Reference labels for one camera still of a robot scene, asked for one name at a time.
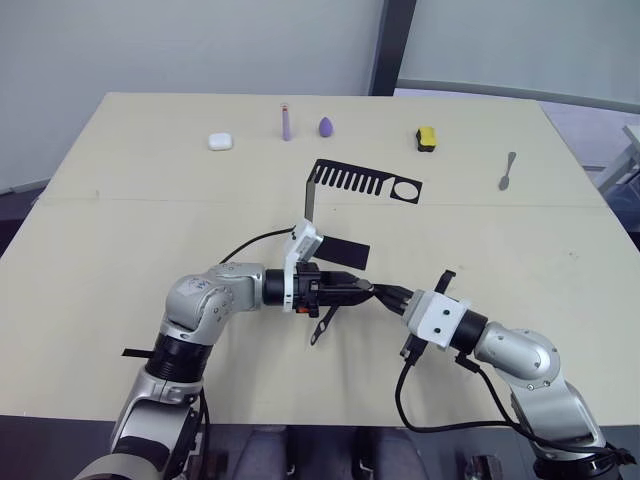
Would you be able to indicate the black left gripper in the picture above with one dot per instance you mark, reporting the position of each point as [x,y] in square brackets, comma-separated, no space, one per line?
[307,287]

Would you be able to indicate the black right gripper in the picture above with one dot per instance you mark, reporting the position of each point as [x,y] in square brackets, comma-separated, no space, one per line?
[412,347]

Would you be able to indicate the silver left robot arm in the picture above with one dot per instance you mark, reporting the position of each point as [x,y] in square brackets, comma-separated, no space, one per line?
[200,300]

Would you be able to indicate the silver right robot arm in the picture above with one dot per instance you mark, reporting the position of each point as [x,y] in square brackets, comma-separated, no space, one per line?
[525,350]

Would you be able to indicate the black slotted watch stand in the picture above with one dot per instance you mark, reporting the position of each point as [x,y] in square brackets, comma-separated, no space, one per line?
[345,252]

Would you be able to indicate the grey spoon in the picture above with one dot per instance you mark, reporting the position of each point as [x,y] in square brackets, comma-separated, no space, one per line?
[504,181]

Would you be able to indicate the yellow and black eraser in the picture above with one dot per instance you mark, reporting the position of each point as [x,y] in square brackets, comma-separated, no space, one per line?
[425,137]

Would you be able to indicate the purple makeup sponge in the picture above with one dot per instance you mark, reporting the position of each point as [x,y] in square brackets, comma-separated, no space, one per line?
[325,128]

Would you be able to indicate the purple tube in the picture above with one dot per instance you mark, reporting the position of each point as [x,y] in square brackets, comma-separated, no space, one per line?
[286,127]

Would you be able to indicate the white earbud case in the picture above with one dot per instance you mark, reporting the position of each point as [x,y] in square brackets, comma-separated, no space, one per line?
[220,141]

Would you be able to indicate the dark window pillar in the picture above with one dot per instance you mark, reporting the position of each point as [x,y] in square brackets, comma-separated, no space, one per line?
[392,45]

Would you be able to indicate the white background rack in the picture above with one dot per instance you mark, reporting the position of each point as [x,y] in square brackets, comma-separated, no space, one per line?
[622,160]

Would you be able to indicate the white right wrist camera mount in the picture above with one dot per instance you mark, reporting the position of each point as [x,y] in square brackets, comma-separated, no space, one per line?
[442,317]

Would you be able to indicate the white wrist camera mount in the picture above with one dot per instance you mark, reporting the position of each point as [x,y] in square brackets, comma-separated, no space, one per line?
[305,240]
[442,317]

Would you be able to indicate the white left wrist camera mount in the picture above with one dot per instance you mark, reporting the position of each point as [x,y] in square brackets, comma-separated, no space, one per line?
[305,240]

